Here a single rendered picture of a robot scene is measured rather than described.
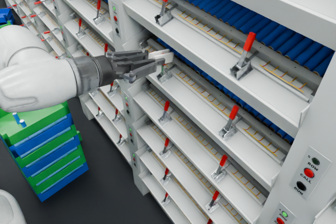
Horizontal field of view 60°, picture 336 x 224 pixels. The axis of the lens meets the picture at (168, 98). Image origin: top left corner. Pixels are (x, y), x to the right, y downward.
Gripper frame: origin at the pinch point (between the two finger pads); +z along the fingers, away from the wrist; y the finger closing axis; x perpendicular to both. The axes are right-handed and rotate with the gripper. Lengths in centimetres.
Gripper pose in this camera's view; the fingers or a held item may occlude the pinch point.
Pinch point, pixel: (160, 57)
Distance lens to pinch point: 82.3
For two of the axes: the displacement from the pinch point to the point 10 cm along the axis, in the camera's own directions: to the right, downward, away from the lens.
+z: 7.9, -2.6, 5.5
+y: 5.9, 5.5, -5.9
